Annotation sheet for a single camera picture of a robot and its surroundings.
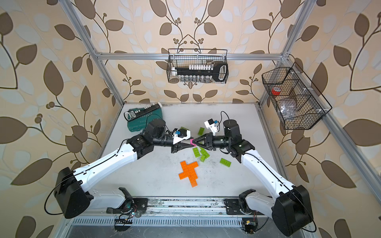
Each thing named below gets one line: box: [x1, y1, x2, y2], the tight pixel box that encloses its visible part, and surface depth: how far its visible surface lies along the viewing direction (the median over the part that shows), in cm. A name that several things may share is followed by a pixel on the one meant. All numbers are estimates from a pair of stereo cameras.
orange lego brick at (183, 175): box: [178, 171, 189, 180], surface depth 86 cm
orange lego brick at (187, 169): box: [178, 160, 194, 176], surface depth 88 cm
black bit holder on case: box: [124, 102, 163, 121], surface depth 110 cm
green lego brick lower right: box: [219, 157, 232, 168], surface depth 91 cm
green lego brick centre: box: [199, 146, 211, 159], surface depth 95 cm
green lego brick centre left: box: [192, 147, 201, 158], surface depth 96 cm
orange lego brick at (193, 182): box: [190, 178, 198, 188], surface depth 84 cm
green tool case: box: [127, 107, 163, 133], surface depth 107 cm
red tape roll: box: [271, 86, 282, 96], surface depth 88 cm
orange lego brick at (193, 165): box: [189, 161, 199, 171], surface depth 89 cm
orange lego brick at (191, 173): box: [185, 168, 198, 181], surface depth 86 cm
